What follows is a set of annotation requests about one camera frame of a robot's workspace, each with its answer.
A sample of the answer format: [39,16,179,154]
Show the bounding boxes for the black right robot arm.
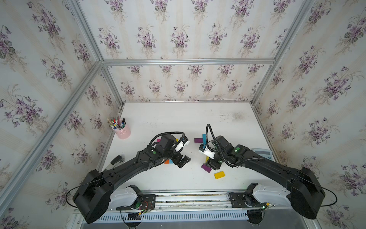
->
[199,135,326,219]

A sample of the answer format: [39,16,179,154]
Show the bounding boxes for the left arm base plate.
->
[116,194,156,211]

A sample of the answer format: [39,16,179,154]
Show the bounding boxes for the aluminium front rail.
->
[72,189,311,214]

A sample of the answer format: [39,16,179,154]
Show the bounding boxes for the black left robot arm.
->
[72,132,191,224]

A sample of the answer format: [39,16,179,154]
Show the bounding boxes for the purple block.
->
[201,164,212,173]
[194,138,204,143]

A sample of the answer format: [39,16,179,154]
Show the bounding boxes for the white black stapler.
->
[104,155,125,171]

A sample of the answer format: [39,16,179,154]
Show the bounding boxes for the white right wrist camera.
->
[199,144,215,159]

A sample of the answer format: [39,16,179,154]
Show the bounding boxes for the yellow-orange block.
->
[214,171,226,179]

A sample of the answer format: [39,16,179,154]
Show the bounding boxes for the light blue calculator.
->
[253,148,274,161]

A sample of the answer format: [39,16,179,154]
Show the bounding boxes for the pens in cup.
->
[107,113,126,130]

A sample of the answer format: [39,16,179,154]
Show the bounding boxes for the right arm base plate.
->
[228,192,271,210]

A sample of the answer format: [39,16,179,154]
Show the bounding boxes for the pink pen cup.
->
[114,125,131,140]

